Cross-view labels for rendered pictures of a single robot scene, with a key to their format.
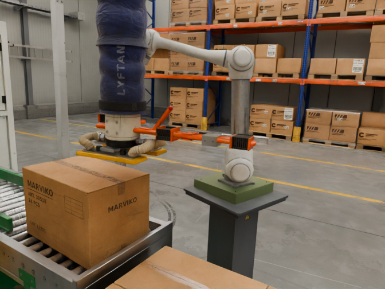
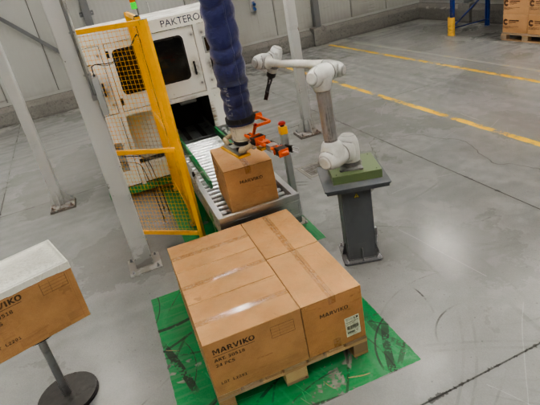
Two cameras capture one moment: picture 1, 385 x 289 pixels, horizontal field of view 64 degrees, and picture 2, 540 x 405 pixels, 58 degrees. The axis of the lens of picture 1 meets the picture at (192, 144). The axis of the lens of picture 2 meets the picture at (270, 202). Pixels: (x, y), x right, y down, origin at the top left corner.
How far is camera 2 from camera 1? 2.61 m
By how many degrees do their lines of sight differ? 43
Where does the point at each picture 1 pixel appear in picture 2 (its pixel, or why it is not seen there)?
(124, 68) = (229, 100)
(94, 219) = (231, 187)
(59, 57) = (288, 10)
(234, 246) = (345, 217)
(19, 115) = (305, 42)
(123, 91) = (231, 113)
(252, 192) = (353, 177)
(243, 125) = (326, 126)
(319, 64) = not seen: outside the picture
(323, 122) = not seen: outside the picture
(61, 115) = (296, 71)
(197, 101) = not seen: outside the picture
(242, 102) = (321, 109)
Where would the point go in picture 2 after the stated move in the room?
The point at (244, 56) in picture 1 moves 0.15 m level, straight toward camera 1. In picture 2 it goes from (311, 78) to (296, 84)
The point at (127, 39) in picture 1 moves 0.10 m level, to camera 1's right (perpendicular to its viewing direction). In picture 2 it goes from (227, 83) to (237, 83)
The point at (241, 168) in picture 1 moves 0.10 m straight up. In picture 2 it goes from (323, 160) to (321, 147)
